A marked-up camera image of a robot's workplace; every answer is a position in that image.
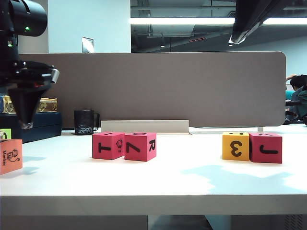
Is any red foam block A J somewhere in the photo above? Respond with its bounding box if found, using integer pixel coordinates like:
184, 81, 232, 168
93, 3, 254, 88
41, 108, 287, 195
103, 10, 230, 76
248, 132, 283, 164

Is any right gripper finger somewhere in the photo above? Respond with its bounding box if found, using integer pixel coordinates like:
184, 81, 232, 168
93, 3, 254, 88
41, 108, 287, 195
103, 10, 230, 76
229, 0, 264, 44
231, 0, 286, 45

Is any brown desk divider panel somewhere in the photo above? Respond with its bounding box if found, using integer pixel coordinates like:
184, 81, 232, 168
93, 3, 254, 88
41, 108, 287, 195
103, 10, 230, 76
19, 51, 287, 127

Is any black mug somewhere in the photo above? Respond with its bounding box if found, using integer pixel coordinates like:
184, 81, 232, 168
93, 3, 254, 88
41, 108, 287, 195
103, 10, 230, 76
73, 109, 100, 136

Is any dark blue case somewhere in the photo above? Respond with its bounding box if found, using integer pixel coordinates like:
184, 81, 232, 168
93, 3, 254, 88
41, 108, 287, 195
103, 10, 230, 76
0, 111, 62, 144

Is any wall sign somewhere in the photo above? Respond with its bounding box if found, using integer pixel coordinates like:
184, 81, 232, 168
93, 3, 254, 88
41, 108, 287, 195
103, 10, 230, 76
81, 36, 94, 54

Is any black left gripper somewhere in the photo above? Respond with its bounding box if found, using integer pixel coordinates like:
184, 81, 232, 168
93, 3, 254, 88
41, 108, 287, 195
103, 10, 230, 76
0, 61, 52, 130

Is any yellow foam block H 3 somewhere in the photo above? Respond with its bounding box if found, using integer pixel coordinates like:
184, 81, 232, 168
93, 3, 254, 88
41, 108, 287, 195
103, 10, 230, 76
222, 131, 250, 161

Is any orange foam block monkey 6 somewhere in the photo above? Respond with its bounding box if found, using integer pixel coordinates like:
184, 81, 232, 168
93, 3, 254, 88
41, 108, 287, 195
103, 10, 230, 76
0, 138, 24, 175

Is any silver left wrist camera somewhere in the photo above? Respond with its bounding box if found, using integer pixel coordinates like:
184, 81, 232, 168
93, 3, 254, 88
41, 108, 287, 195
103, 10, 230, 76
49, 68, 60, 84

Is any red foam block O R 7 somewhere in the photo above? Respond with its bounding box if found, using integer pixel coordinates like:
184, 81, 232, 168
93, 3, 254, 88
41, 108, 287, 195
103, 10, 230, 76
124, 132, 157, 162

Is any seated person dark hair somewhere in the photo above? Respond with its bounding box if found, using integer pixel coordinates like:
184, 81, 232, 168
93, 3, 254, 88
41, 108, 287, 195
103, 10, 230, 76
286, 74, 307, 125

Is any red foam block T I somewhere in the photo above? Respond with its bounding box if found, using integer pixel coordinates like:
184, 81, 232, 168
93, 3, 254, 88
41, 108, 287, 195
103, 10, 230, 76
92, 132, 126, 161

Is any yellow patterned box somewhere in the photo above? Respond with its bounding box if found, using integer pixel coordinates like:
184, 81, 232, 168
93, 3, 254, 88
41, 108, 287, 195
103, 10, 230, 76
0, 95, 58, 115

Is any green foam block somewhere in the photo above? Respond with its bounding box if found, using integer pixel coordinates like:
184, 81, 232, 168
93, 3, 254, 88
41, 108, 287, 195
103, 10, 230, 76
0, 128, 12, 141

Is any black office chair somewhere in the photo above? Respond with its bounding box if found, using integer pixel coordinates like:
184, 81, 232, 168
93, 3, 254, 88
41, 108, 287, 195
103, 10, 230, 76
284, 100, 307, 127

